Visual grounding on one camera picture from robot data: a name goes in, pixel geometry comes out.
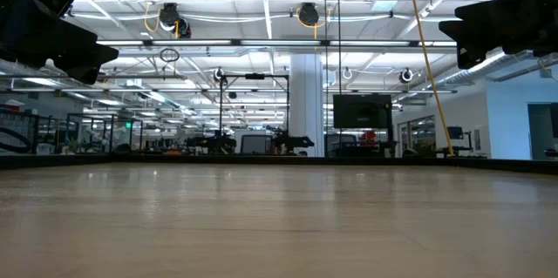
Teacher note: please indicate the white column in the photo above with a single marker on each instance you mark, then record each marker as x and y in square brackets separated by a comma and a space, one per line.
[306, 103]

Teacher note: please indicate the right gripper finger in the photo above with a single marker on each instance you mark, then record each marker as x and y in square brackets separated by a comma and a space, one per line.
[477, 29]

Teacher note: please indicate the black aluminium table frame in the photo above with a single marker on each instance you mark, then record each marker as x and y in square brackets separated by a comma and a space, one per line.
[279, 161]

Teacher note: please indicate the black monitor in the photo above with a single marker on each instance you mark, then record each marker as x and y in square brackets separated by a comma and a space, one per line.
[362, 111]

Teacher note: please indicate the ceiling light strip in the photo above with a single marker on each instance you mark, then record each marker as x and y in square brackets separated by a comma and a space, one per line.
[279, 43]

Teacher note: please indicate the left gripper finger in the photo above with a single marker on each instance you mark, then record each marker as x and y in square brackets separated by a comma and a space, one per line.
[87, 60]

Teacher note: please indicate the black robot station frame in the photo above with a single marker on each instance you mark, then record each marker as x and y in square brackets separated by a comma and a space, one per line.
[254, 76]

